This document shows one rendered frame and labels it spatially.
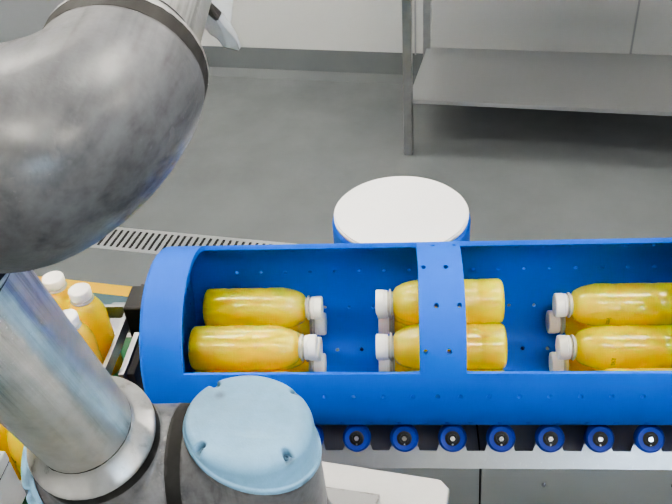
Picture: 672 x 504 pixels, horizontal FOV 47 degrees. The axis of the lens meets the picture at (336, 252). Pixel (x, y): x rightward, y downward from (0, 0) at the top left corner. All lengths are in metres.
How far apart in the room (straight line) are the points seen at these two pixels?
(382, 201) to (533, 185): 2.07
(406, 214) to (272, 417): 0.94
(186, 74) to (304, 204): 3.12
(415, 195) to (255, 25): 3.22
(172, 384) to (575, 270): 0.68
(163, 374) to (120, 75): 0.81
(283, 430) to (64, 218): 0.37
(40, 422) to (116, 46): 0.31
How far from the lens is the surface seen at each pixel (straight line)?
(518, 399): 1.16
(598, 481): 1.35
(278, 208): 3.54
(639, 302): 1.30
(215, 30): 0.96
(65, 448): 0.67
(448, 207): 1.62
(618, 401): 1.19
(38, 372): 0.58
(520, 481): 1.33
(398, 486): 0.98
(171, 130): 0.42
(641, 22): 4.50
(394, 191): 1.68
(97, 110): 0.39
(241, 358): 1.19
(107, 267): 3.39
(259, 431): 0.71
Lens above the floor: 1.94
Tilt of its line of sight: 37 degrees down
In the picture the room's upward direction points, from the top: 5 degrees counter-clockwise
